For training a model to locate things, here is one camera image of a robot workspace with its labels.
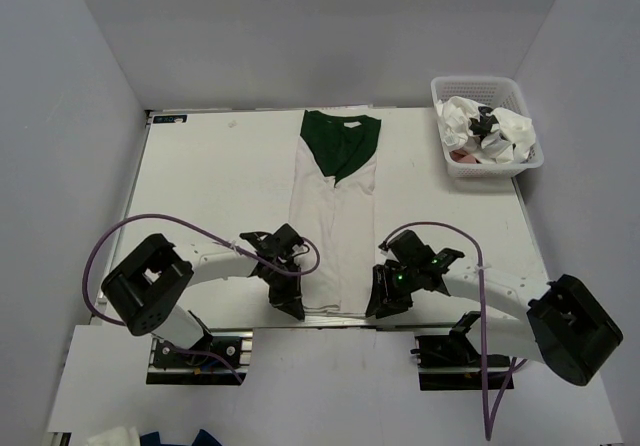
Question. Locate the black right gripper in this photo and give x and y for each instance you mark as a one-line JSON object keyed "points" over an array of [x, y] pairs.
{"points": [[384, 300]]}

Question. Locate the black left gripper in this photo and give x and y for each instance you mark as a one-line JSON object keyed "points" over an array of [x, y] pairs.
{"points": [[289, 300]]}

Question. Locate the white green Charlie Brown shirt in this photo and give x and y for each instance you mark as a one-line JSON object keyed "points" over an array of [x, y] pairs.
{"points": [[333, 204]]}

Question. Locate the pink t shirt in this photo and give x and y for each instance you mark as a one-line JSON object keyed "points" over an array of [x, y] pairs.
{"points": [[463, 157]]}

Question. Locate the white t shirt black print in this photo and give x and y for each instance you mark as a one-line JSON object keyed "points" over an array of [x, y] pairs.
{"points": [[494, 136]]}

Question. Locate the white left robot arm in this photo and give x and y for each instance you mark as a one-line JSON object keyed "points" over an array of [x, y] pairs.
{"points": [[145, 287]]}

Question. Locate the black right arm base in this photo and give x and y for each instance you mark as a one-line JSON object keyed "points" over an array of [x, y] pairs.
{"points": [[448, 361]]}

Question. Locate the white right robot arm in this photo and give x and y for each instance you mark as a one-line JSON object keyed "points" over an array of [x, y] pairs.
{"points": [[559, 323]]}

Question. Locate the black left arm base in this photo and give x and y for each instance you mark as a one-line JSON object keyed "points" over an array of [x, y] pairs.
{"points": [[222, 360]]}

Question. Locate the blue cloth at bottom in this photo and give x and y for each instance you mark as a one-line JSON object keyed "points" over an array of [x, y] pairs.
{"points": [[200, 438]]}

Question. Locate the white plastic basket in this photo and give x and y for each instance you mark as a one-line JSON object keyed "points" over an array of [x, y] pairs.
{"points": [[494, 92]]}

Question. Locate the small label sticker on table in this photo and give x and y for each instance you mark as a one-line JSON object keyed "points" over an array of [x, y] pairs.
{"points": [[169, 119]]}

